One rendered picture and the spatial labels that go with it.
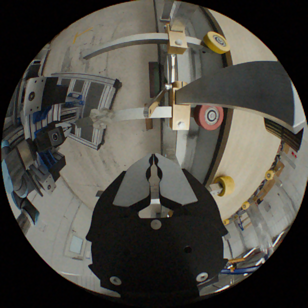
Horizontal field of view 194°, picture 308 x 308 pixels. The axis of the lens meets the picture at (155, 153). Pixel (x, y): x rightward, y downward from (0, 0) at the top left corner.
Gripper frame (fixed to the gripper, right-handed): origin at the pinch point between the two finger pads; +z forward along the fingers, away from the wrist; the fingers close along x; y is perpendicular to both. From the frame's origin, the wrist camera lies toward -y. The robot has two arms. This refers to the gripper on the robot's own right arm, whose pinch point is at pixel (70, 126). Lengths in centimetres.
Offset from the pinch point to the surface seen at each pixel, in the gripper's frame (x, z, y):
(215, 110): -2, -8, -49
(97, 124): 1.2, -4.4, -17.1
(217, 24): -39, -7, -57
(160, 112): -0.4, -3.4, -35.7
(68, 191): 167, 71, 217
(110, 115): -0.9, -4.4, -22.0
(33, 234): 126, -108, 220
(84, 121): -0.6, -3.3, -11.3
